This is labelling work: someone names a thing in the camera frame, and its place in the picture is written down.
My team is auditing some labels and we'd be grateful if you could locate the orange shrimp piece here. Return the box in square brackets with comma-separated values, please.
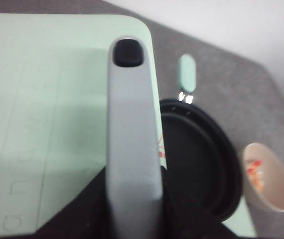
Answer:
[251, 171, 265, 192]
[247, 160, 262, 175]

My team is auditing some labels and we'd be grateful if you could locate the orange shrimp piece right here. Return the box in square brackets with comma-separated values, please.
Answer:
[251, 171, 265, 192]

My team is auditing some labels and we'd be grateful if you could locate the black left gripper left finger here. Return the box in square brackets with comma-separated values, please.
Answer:
[23, 166, 115, 239]

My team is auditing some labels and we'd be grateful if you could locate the orange shrimp piece left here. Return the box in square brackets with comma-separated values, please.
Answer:
[247, 160, 262, 175]

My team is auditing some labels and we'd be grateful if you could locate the cream ribbed bowl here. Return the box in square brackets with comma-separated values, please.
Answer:
[239, 142, 284, 213]

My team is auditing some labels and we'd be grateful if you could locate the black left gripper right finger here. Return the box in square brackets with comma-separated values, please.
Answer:
[161, 166, 239, 239]

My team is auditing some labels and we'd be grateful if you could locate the mint green breakfast maker base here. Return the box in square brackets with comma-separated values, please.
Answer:
[222, 196, 257, 238]

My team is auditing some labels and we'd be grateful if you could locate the mint breakfast maker lid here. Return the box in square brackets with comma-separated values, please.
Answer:
[0, 13, 154, 238]

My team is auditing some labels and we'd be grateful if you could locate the black frying pan green handle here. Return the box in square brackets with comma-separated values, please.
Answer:
[159, 54, 242, 222]

